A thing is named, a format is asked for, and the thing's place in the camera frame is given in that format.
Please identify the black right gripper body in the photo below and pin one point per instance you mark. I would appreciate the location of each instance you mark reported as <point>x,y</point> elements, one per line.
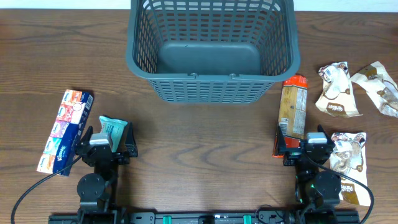
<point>321,161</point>

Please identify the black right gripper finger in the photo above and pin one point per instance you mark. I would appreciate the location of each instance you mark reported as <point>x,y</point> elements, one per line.
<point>280,142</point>
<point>327,136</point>

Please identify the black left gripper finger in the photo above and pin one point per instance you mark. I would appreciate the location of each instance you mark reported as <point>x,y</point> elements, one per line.
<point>85,140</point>
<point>130,143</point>

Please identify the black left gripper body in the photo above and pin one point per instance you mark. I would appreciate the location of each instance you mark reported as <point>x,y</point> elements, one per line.
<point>119,159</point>

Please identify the orange and tan cracker pack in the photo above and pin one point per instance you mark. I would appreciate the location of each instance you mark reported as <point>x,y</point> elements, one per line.
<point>292,112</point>

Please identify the beige rice bag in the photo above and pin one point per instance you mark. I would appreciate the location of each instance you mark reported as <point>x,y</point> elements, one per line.
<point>337,98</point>

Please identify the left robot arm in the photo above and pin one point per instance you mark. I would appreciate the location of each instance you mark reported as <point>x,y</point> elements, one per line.
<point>97,190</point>

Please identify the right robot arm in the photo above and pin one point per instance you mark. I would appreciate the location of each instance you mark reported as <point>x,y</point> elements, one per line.
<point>317,191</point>

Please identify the mint green wipes pack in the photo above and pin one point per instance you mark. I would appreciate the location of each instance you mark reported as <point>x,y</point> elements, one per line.
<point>113,127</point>

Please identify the beige grain bag near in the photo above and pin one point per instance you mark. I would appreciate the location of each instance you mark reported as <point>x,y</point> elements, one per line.
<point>349,158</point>

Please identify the beige grain bag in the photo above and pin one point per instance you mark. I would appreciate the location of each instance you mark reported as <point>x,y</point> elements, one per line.
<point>379,86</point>
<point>349,158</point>

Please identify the Kleenex tissue multipack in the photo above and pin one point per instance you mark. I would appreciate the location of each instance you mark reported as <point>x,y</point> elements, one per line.
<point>59,150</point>

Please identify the beige grain bag far right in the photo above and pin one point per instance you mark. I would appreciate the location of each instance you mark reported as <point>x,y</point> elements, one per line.
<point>379,86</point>

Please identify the grey plastic slotted basket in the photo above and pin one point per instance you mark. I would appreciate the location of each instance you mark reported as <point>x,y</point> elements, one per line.
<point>212,51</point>

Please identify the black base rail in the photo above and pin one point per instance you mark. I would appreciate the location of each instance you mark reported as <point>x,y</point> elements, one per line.
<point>262,216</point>

